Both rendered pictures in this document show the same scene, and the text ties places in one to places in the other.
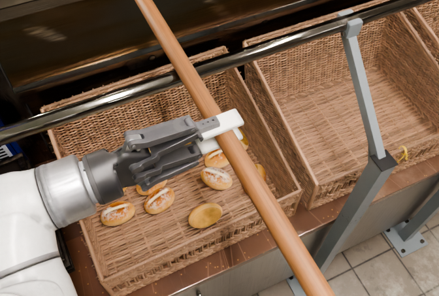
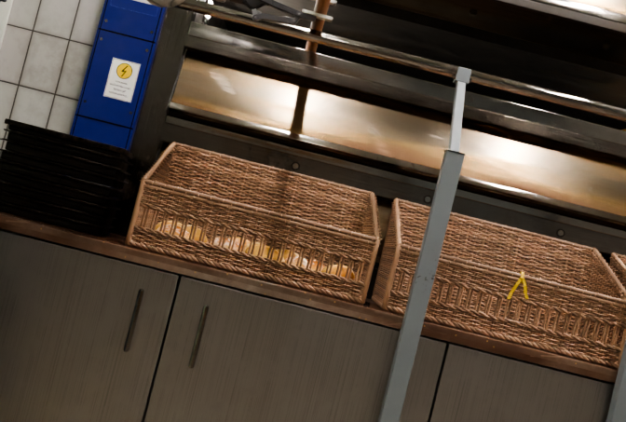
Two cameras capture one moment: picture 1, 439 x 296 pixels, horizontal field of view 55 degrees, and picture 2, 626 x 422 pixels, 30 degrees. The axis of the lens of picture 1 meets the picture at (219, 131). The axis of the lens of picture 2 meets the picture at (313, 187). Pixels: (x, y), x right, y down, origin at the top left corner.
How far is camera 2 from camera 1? 2.47 m
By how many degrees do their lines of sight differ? 60
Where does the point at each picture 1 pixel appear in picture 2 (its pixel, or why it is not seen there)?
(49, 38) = (224, 88)
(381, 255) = not seen: outside the picture
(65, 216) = not seen: outside the picture
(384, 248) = not seen: outside the picture
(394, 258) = not seen: outside the picture
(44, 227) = not seen: outside the picture
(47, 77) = (201, 109)
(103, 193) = not seen: outside the picture
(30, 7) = (229, 50)
